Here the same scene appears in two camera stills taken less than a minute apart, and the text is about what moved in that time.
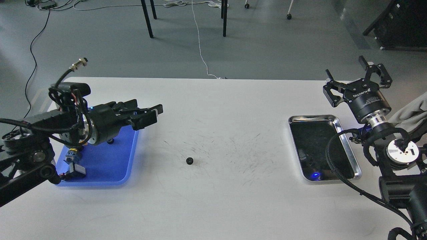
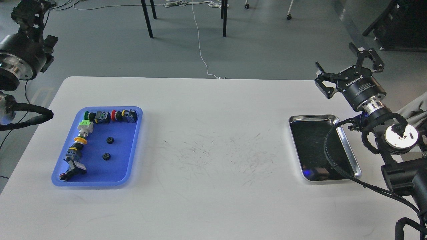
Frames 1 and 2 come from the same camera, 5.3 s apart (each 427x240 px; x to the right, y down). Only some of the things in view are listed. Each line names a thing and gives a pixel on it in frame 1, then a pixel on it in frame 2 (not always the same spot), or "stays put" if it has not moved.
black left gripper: [107, 119] -> [25, 54]
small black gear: [189, 160] -> [106, 156]
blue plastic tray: [107, 164] stays put
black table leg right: [224, 8] stays put
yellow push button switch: [70, 155] stays put
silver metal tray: [311, 133] stays put
